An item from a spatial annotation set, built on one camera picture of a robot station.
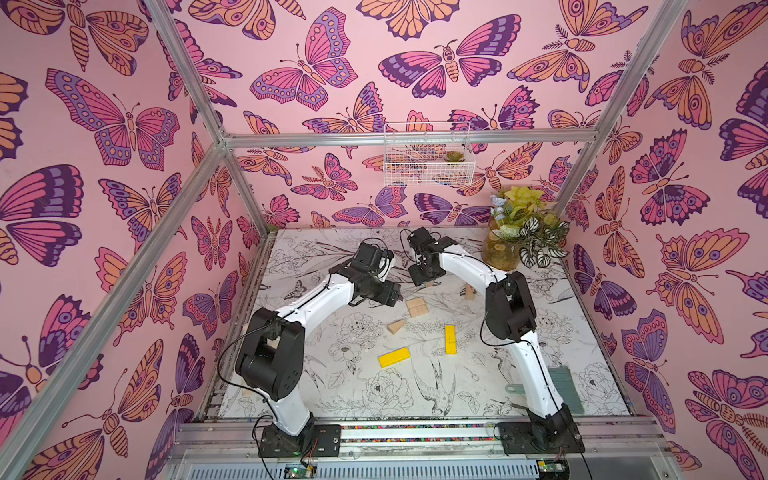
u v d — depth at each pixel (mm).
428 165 1062
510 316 615
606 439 751
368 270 699
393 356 877
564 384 813
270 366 462
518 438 730
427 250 778
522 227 874
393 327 922
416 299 1001
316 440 728
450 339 898
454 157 922
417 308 973
